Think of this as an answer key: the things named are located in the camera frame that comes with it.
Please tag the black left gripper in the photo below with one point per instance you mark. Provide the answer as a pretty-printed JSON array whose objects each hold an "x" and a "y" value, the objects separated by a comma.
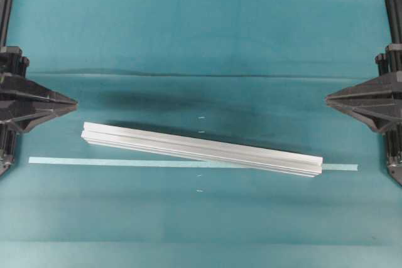
[{"x": 26, "y": 104}]

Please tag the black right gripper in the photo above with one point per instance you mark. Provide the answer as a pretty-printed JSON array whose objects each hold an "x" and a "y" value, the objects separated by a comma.
[{"x": 376, "y": 103}]

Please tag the silver aluminium extrusion rail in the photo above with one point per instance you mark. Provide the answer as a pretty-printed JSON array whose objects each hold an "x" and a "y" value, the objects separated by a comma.
[{"x": 202, "y": 149}]

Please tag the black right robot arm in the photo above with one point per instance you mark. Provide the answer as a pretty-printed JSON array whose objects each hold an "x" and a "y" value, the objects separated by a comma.
[{"x": 389, "y": 64}]

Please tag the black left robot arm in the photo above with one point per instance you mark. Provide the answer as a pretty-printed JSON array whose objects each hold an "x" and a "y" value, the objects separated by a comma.
[{"x": 12, "y": 61}]

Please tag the light teal tape strip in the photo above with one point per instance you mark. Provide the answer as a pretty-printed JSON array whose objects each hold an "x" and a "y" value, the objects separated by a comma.
[{"x": 185, "y": 164}]

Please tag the black right frame post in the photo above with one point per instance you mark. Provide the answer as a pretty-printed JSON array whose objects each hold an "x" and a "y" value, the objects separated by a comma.
[{"x": 393, "y": 8}]

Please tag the black frame post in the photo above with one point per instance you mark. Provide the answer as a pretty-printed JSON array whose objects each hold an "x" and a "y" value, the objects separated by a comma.
[
  {"x": 393, "y": 8},
  {"x": 5, "y": 11}
]

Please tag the black left frame post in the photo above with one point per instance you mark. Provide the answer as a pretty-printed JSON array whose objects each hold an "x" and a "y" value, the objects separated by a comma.
[{"x": 5, "y": 11}]

